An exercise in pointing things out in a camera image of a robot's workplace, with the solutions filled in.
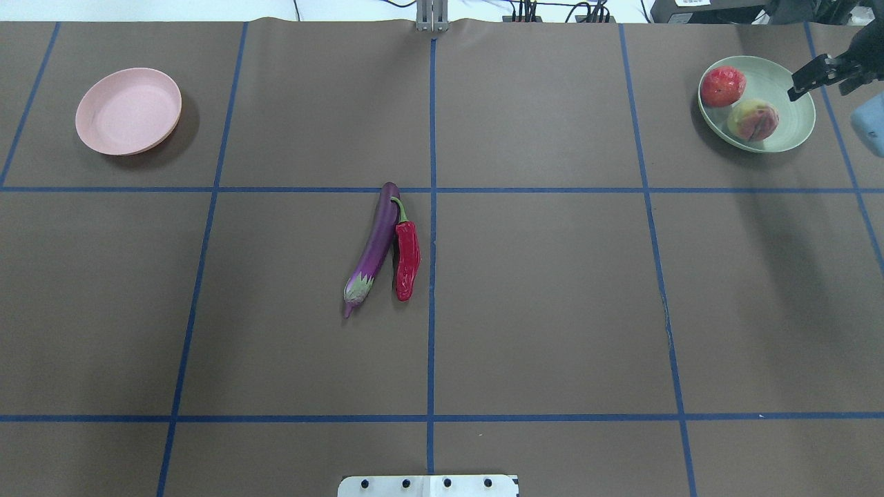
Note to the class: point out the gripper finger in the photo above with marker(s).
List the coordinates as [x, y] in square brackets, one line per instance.
[822, 71]

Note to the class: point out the yellow-red peach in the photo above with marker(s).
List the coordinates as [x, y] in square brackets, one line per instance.
[753, 120]

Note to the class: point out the red chili pepper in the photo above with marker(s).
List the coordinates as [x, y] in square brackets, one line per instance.
[408, 255]

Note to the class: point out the purple eggplant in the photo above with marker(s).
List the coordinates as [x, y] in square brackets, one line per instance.
[375, 251]

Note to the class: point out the green plate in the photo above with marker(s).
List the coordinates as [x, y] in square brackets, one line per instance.
[768, 81]

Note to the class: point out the pink plate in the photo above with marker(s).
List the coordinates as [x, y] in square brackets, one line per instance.
[129, 112]

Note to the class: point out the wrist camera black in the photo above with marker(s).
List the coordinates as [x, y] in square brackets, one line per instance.
[864, 58]

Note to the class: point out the aluminium frame post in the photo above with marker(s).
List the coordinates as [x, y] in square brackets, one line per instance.
[432, 16]

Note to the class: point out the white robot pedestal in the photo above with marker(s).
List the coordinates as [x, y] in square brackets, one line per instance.
[430, 485]

